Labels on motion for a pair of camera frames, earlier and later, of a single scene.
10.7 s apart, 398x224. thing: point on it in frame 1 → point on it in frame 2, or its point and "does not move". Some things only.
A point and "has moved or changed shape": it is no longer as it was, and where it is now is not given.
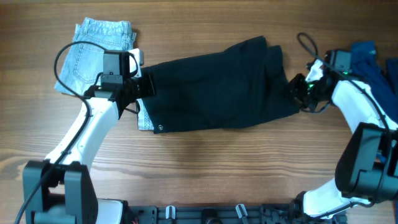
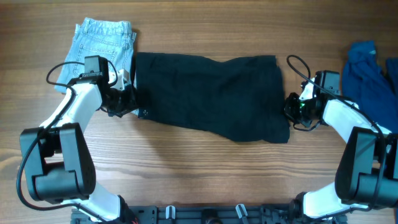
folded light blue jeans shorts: (84, 62) does not move
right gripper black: (295, 91) → (288, 109)
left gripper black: (148, 82) → (132, 102)
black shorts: (243, 84) has moved or changed shape
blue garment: (384, 79) does not move
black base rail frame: (268, 213) does not move
